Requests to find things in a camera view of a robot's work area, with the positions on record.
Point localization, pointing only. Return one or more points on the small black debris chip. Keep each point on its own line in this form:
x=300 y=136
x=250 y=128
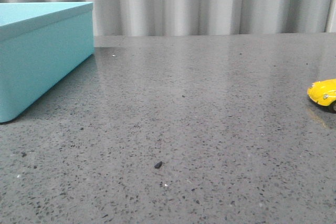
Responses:
x=158 y=165

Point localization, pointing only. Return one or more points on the light blue storage box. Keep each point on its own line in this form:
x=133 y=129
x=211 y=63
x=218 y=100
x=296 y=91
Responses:
x=40 y=44

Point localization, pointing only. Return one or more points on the yellow toy beetle car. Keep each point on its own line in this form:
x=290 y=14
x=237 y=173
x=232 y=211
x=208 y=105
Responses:
x=323 y=93

